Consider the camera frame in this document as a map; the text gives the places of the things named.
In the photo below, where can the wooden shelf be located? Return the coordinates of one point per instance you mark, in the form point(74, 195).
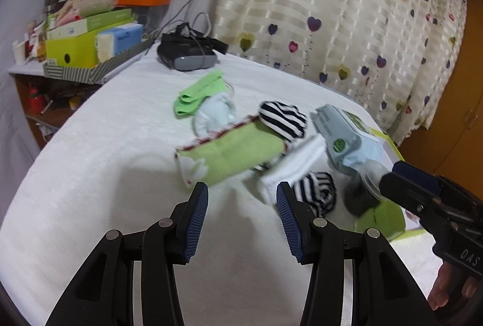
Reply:
point(56, 114)

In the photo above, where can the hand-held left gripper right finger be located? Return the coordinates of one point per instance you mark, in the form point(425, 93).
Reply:
point(288, 224)

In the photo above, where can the black and grey headset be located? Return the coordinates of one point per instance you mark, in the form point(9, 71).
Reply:
point(185, 54)

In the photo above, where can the pink towel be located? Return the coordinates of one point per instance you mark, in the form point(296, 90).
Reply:
point(66, 16)

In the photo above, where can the wooden wardrobe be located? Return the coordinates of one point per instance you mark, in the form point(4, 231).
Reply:
point(452, 103)

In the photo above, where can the black and white striped sock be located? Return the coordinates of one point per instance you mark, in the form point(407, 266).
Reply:
point(317, 193)
point(283, 118)

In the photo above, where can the rolled green towel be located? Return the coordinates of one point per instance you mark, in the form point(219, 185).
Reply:
point(94, 5)

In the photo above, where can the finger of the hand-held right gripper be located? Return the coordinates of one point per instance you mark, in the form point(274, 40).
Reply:
point(413, 173)
point(400, 192)

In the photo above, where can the striped cardboard tray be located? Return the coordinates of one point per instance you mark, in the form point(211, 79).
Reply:
point(86, 75)

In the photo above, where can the light blue sock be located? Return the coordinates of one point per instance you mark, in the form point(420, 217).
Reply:
point(215, 114)

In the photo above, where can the heart print curtain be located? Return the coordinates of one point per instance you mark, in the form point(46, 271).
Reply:
point(339, 8)

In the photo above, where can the green sock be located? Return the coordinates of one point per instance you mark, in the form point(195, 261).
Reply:
point(198, 92)

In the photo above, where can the person's right hand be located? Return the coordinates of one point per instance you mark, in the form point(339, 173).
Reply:
point(439, 290)

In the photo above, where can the blue tissue pack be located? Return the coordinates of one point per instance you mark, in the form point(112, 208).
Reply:
point(124, 37)

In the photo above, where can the flat olive green box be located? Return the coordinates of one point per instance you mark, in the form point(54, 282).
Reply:
point(102, 20)

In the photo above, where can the white box with green edge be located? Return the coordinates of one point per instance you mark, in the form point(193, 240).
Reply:
point(381, 222)

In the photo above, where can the lime green box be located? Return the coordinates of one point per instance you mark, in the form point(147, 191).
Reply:
point(71, 46)

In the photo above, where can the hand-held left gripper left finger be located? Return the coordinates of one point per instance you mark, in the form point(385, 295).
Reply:
point(196, 224)

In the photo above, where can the wet wipes pack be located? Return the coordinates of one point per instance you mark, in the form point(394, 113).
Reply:
point(339, 133)

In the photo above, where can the green cloth pouch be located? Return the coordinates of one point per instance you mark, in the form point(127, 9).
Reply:
point(230, 154)

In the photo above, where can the red bottle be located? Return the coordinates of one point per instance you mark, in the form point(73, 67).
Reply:
point(36, 103)

